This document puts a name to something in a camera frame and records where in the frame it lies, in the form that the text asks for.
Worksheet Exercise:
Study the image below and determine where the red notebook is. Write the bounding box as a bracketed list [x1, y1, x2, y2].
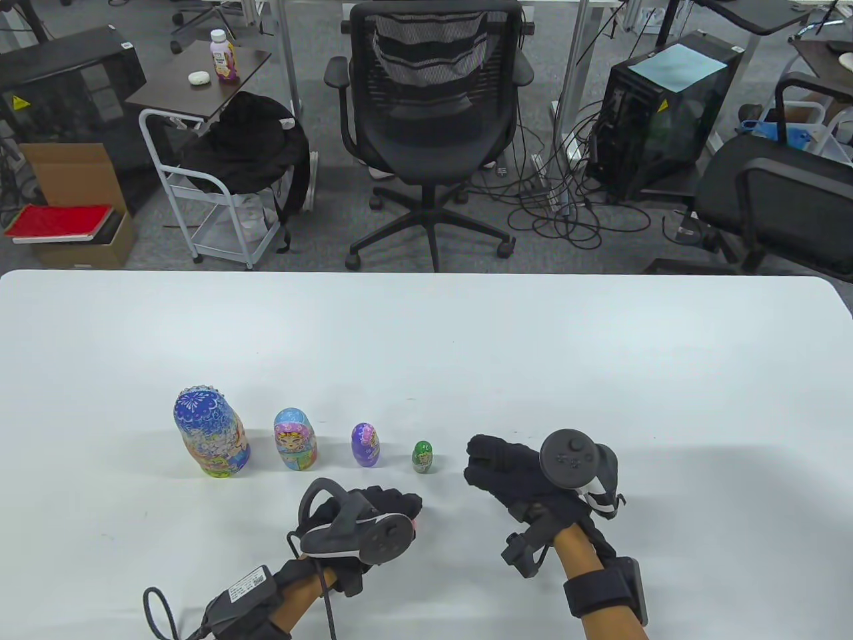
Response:
[3, 204, 114, 244]

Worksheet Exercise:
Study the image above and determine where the black mesh-sided computer tower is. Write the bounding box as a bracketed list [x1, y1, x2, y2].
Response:
[0, 25, 147, 215]

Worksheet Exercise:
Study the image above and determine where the purple drink bottle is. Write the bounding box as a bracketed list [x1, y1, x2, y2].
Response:
[210, 29, 239, 83]

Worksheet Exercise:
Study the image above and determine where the white rolling cart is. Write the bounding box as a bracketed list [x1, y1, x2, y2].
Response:
[139, 109, 284, 271]

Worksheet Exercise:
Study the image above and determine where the person's right forearm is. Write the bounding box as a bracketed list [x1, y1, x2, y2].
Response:
[553, 523, 648, 640]

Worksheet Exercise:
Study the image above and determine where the large blue Russian doll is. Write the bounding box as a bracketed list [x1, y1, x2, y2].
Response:
[175, 385, 251, 478]

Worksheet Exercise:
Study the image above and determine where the brown cardboard box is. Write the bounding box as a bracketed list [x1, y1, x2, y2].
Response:
[19, 143, 139, 270]

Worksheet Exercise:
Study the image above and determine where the black mesh office chair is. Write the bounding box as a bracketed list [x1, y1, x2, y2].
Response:
[325, 0, 536, 273]

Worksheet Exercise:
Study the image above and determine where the black desk top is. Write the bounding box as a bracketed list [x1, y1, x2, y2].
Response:
[693, 0, 830, 35]

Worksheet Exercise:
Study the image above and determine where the black office chair base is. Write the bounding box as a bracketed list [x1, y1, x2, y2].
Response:
[170, 0, 244, 54]

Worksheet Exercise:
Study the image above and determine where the tangle of black floor cables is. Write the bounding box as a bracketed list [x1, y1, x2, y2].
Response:
[466, 100, 657, 251]

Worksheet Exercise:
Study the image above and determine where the black glass-sided computer tower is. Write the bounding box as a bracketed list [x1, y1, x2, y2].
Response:
[585, 30, 744, 204]

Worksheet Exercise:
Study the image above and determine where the small purple Russian doll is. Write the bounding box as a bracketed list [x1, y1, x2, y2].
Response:
[351, 422, 381, 467]

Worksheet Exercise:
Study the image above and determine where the black VR controller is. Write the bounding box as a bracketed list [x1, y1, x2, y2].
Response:
[539, 429, 627, 519]
[287, 477, 415, 566]

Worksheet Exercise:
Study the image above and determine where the black glove sensor bracket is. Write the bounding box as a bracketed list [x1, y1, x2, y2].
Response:
[501, 517, 557, 578]
[333, 563, 371, 597]

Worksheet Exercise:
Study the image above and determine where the blue plastic item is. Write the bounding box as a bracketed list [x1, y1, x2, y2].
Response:
[742, 120, 812, 151]

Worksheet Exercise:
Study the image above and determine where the white desk leg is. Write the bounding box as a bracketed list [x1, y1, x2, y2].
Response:
[705, 30, 766, 155]
[270, 0, 304, 117]
[552, 0, 590, 164]

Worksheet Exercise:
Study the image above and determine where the white power strip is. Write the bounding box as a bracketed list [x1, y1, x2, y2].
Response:
[532, 152, 575, 214]

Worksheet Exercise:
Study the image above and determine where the black cable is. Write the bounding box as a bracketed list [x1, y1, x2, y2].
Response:
[143, 527, 339, 640]

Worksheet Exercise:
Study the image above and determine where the brown desk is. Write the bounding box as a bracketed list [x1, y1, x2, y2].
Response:
[788, 37, 853, 101]

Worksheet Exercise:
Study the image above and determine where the person's right hand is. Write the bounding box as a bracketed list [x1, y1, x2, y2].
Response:
[463, 433, 618, 569]

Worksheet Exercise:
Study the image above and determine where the medium light blue Russian doll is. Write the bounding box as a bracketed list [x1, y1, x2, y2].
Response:
[273, 407, 318, 471]

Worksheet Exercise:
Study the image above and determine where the black backpack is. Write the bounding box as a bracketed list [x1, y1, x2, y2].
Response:
[179, 91, 312, 254]

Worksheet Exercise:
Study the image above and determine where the dark brown side table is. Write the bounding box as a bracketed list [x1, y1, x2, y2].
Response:
[125, 40, 273, 137]

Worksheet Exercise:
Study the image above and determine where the light blue paper sheet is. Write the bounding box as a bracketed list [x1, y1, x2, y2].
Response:
[628, 44, 727, 93]

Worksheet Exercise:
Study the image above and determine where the black padded office chair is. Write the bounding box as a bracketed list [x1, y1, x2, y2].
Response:
[643, 72, 853, 284]

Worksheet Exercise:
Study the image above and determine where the person's left forearm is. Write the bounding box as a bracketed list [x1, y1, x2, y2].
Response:
[267, 567, 341, 634]

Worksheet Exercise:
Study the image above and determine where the person's left hand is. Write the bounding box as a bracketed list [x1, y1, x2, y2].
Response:
[273, 485, 425, 597]

